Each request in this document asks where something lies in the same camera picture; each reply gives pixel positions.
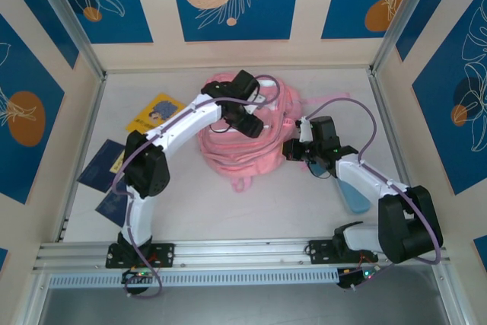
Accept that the pink backpack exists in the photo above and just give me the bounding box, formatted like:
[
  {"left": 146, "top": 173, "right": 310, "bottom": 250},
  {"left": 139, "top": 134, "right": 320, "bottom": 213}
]
[{"left": 196, "top": 72, "right": 351, "bottom": 193}]

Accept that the small teal pouch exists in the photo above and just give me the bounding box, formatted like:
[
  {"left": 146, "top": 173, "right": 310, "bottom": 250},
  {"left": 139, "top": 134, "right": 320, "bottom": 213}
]
[{"left": 304, "top": 161, "right": 334, "bottom": 180}]

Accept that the light blue pencil case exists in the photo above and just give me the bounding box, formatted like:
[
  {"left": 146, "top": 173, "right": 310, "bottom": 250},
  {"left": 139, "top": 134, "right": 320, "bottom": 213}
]
[{"left": 334, "top": 178, "right": 370, "bottom": 215}]

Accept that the yellow picture book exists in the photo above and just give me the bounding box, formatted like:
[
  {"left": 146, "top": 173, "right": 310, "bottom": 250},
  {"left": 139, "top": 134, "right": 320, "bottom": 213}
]
[{"left": 125, "top": 92, "right": 187, "bottom": 134}]

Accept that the dark blue book yellow label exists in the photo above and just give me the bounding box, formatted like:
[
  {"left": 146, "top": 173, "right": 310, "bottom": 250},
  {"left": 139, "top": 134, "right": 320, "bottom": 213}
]
[{"left": 77, "top": 139, "right": 129, "bottom": 193}]

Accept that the plain dark blue book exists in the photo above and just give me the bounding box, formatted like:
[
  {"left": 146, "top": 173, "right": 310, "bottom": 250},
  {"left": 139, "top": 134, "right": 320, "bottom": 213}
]
[{"left": 94, "top": 180, "right": 132, "bottom": 227}]

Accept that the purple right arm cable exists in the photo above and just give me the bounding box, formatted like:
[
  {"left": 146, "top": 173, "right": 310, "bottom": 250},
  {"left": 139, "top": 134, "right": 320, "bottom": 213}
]
[{"left": 304, "top": 97, "right": 446, "bottom": 292}]

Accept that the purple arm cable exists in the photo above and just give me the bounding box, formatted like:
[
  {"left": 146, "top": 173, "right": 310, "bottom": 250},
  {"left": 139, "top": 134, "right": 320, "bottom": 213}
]
[
  {"left": 112, "top": 73, "right": 282, "bottom": 299},
  {"left": 304, "top": 97, "right": 446, "bottom": 292}
]

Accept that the aluminium side rail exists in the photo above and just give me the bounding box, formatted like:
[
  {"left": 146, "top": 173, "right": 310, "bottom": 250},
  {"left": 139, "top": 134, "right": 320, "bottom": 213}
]
[
  {"left": 56, "top": 73, "right": 107, "bottom": 242},
  {"left": 368, "top": 69, "right": 423, "bottom": 235}
]

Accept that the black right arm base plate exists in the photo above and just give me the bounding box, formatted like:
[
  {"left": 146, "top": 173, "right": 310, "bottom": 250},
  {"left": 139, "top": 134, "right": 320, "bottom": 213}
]
[{"left": 308, "top": 239, "right": 377, "bottom": 265}]

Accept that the aluminium mounting rail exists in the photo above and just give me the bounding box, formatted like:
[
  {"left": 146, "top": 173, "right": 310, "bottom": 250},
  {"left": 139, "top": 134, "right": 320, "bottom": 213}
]
[{"left": 32, "top": 239, "right": 452, "bottom": 273}]

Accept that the aluminium frame post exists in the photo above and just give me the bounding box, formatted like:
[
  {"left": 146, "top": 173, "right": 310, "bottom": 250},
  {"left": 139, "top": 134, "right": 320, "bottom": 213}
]
[
  {"left": 26, "top": 0, "right": 107, "bottom": 81},
  {"left": 371, "top": 0, "right": 467, "bottom": 75}
]

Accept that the grey slotted cable duct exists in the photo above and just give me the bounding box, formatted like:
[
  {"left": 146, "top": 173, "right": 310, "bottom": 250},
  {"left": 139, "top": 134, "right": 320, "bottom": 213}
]
[{"left": 49, "top": 268, "right": 342, "bottom": 288}]

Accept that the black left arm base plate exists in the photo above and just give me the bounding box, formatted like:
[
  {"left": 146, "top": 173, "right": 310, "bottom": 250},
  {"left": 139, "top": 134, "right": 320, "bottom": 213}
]
[{"left": 105, "top": 241, "right": 176, "bottom": 269}]

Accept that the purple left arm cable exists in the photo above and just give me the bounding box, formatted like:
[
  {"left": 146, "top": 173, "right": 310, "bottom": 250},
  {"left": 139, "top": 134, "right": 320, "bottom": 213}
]
[{"left": 112, "top": 73, "right": 282, "bottom": 299}]

